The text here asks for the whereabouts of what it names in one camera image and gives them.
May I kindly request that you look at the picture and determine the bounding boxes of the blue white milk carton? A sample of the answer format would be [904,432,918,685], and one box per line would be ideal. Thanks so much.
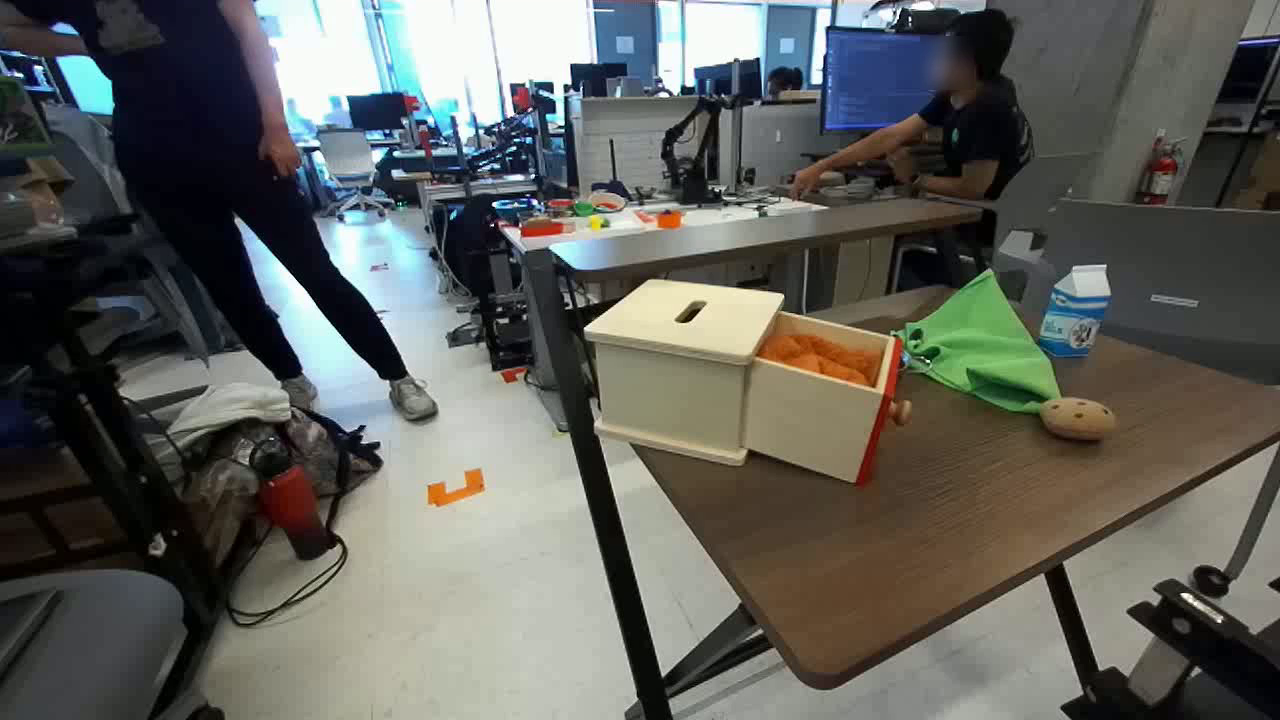
[1037,259,1114,365]

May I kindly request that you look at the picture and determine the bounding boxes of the cream wooden box with slot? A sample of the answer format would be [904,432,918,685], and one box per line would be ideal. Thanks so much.
[578,277,789,473]

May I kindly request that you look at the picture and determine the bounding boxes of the grey desk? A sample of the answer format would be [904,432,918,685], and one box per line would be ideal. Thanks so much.
[517,196,990,390]

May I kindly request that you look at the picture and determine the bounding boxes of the wooden drawer with orange front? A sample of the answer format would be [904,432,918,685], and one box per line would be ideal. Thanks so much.
[738,312,917,486]

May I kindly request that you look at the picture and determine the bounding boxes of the orange pieces in drawer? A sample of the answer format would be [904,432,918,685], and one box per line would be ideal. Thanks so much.
[759,328,884,390]

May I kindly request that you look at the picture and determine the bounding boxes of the dark bag pile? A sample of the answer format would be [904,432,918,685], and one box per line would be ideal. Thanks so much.
[176,405,389,565]

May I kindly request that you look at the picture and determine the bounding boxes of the green cloth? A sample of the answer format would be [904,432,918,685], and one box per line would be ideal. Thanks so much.
[900,268,1062,414]

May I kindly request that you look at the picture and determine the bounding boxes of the white office chair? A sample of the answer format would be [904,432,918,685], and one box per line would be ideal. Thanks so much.
[314,123,405,224]

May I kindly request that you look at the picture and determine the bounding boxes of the computer monitor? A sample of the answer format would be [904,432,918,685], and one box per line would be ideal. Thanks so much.
[816,24,982,141]

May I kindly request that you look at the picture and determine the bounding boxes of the brown wooden table black legs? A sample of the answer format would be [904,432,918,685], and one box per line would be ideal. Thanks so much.
[548,279,1280,720]

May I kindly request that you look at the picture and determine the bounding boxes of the seated person in black shirt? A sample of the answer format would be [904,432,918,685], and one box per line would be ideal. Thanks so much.
[789,6,1040,203]

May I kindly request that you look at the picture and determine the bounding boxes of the white cloth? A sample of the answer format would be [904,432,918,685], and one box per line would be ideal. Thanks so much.
[163,380,295,450]

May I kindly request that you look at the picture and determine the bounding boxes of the brown potato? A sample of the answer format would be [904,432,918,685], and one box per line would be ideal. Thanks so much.
[1037,390,1120,447]

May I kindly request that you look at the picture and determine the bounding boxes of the standing person in dark clothes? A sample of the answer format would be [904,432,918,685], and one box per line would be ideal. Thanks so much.
[0,0,444,427]

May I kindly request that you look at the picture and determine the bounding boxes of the grey panel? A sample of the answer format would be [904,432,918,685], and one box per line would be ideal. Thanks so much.
[1018,198,1280,388]

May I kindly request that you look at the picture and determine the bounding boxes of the red fire extinguisher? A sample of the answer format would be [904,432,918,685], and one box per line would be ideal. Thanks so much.
[1135,127,1189,206]

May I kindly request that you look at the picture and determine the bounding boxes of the black shelf rack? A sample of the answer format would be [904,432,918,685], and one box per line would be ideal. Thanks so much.
[0,210,230,675]

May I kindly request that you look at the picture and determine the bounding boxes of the grey chair seat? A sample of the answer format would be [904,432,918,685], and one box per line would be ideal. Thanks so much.
[0,568,191,720]

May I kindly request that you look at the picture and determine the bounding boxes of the black metal stand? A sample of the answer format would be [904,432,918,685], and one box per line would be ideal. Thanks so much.
[1054,573,1280,720]

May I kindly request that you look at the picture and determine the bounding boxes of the orange bracket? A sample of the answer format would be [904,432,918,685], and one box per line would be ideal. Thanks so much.
[423,462,493,513]

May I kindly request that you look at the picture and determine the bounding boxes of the black cable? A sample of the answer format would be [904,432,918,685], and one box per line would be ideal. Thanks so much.
[219,530,356,633]

